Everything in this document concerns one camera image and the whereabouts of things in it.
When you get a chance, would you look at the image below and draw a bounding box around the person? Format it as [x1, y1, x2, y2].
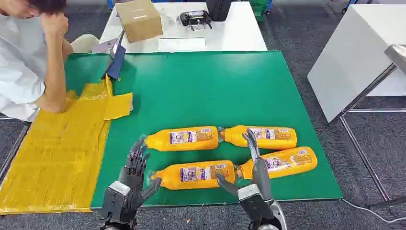
[0, 0, 100, 123]

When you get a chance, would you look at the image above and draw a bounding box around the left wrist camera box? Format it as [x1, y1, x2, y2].
[101, 181, 131, 223]

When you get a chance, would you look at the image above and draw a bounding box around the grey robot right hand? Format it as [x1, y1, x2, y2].
[215, 128, 274, 204]

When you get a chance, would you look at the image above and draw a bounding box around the green table mat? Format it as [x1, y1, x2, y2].
[64, 50, 343, 209]

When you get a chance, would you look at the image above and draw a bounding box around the brown cardboard box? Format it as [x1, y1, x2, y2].
[114, 0, 164, 44]

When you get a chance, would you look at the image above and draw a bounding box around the orange drink bottle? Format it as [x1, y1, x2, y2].
[236, 146, 318, 181]
[219, 125, 298, 151]
[145, 126, 220, 152]
[151, 160, 237, 191]

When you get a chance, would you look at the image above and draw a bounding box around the phone on blue stand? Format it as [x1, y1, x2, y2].
[101, 30, 127, 81]

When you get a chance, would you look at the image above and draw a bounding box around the white square table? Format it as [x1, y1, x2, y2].
[306, 3, 406, 124]

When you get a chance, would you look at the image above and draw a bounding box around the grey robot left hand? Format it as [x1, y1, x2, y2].
[118, 138, 162, 220]

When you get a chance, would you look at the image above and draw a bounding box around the black handheld controller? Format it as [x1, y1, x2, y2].
[176, 10, 213, 32]

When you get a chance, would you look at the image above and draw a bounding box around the grey flat pad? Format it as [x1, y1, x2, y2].
[91, 38, 119, 54]

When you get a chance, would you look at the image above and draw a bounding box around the person's hand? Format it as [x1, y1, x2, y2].
[40, 12, 69, 37]

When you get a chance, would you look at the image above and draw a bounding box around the steel bench corner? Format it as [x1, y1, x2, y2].
[384, 44, 406, 76]

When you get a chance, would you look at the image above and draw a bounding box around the green plastic crate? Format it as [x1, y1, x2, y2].
[248, 0, 269, 23]

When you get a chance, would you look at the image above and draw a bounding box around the grey metal table frame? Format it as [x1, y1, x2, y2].
[338, 63, 406, 209]

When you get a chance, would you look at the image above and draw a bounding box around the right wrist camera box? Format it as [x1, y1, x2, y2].
[237, 184, 274, 223]

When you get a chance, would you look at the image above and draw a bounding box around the white rectangular table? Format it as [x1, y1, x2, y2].
[99, 1, 268, 54]

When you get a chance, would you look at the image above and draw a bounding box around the white floor cable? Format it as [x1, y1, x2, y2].
[342, 198, 406, 224]

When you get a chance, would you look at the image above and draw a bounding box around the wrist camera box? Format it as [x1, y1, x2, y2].
[101, 181, 131, 223]
[237, 184, 274, 223]

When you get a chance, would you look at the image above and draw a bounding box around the large yellow sheet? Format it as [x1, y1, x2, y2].
[0, 76, 114, 215]

